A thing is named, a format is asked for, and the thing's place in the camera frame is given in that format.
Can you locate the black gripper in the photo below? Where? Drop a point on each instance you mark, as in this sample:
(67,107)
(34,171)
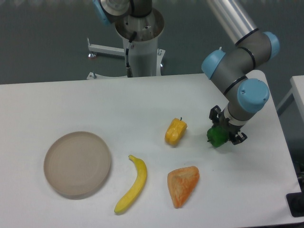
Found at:
(229,123)

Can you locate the green toy pepper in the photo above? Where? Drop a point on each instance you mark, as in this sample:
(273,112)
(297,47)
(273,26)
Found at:
(217,136)

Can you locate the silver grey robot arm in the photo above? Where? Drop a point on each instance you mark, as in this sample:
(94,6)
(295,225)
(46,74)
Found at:
(228,72)

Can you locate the yellow toy pepper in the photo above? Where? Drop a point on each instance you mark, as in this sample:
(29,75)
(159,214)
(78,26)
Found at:
(175,131)

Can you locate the orange toy toast slice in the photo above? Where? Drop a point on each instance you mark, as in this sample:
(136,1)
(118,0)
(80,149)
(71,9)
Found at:
(181,183)

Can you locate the white side table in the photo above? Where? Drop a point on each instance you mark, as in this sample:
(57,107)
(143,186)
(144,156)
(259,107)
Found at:
(296,93)

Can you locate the yellow toy banana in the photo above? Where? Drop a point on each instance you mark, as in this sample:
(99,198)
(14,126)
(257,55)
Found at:
(127,200)

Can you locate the black device at table edge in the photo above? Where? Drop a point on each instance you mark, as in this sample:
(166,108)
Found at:
(296,204)

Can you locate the beige round plate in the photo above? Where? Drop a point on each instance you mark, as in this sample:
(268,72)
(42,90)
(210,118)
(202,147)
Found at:
(77,164)

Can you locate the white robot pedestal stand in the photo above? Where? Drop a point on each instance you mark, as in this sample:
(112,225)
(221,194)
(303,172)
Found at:
(140,44)

